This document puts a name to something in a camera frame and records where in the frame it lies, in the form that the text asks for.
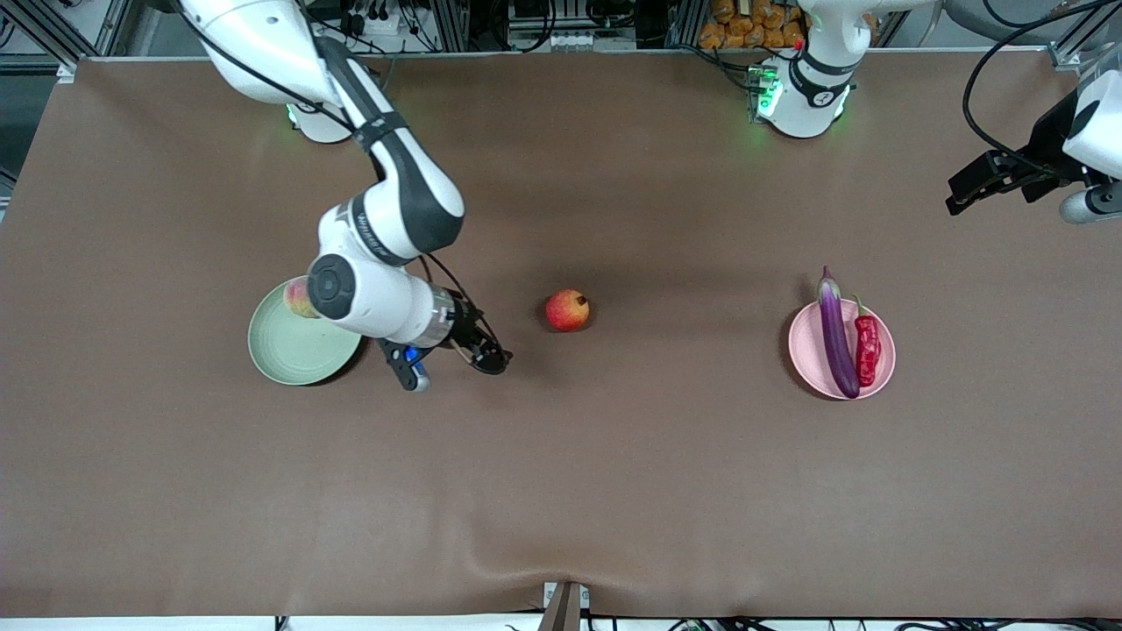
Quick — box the red pomegranate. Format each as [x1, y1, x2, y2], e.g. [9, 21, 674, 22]
[545, 289, 591, 332]

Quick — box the yellow pink peach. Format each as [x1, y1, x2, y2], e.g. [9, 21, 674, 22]
[283, 276, 321, 319]

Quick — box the red chili pepper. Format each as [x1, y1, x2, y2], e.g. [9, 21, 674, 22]
[854, 295, 882, 388]

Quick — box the purple eggplant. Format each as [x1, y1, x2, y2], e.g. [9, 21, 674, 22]
[817, 266, 862, 400]

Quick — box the pale green round plate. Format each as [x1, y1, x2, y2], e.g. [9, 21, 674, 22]
[247, 274, 365, 386]

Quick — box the brown table mat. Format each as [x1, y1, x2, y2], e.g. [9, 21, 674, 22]
[0, 48, 1122, 619]

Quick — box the pink round plate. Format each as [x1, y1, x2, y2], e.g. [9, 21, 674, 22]
[787, 298, 897, 401]

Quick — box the bag of orange snacks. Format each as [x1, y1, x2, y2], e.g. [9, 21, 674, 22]
[699, 0, 807, 50]

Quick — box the white power strip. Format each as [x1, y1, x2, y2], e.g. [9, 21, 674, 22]
[333, 7, 439, 53]

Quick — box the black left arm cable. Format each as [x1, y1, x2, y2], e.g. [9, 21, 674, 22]
[962, 0, 1122, 176]

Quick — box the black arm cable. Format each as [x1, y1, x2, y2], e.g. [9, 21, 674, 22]
[178, 0, 502, 353]
[962, 0, 1122, 176]

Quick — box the aluminium frame rail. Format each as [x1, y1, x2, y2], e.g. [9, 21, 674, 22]
[1047, 0, 1122, 71]
[0, 0, 132, 78]

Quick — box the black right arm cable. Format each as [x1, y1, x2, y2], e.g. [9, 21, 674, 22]
[178, 0, 502, 353]

